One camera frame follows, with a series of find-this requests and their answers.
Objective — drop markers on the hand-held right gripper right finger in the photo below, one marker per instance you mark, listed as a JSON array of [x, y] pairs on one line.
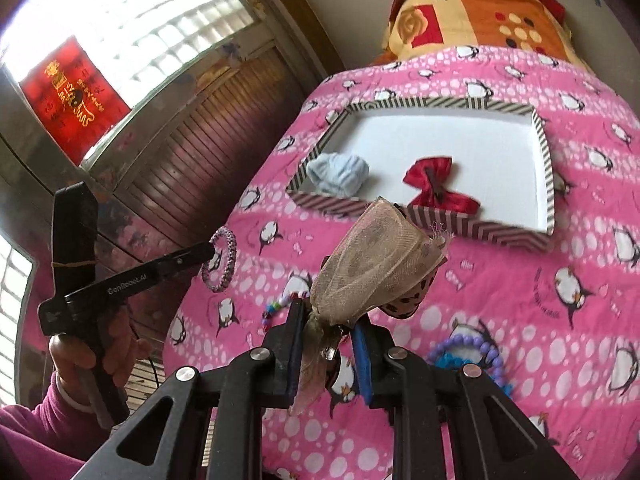
[[361, 360]]

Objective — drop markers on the person's left hand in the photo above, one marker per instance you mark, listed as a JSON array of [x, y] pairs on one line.
[[122, 345]]

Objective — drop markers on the light blue fluffy scrunchie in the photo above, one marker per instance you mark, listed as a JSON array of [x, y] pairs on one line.
[[337, 172]]

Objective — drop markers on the red window poster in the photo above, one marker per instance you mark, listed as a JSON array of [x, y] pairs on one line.
[[70, 100]]

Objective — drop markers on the striped cardboard box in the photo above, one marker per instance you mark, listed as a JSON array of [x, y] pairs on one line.
[[450, 135]]

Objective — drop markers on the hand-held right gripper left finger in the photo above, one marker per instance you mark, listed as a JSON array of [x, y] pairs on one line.
[[298, 345]]

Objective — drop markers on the red scrunchie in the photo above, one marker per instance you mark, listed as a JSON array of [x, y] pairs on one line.
[[440, 180]]

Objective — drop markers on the person's left forearm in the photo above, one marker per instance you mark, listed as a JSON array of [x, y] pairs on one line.
[[35, 435]]

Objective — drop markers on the orange yellow patterned blanket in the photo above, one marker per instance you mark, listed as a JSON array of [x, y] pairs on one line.
[[480, 15]]

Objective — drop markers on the window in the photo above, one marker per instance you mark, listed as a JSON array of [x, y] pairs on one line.
[[150, 15]]

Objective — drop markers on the wooden panel door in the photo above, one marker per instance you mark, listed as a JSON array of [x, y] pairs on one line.
[[200, 135]]

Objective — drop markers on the pink penguin blanket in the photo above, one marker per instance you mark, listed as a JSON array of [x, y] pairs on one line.
[[525, 300]]

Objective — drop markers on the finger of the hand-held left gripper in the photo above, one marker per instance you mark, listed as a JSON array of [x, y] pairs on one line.
[[187, 257]]

